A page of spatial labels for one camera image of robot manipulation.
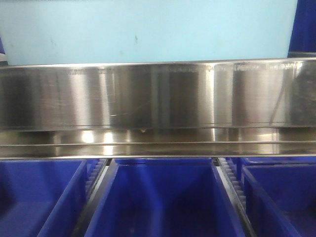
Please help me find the blue bin , shelf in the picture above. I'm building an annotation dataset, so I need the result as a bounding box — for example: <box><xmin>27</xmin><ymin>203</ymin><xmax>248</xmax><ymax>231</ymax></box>
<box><xmin>242</xmin><ymin>164</ymin><xmax>316</xmax><ymax>237</ymax></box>
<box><xmin>85</xmin><ymin>158</ymin><xmax>245</xmax><ymax>237</ymax></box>
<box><xmin>0</xmin><ymin>160</ymin><xmax>87</xmax><ymax>237</ymax></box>

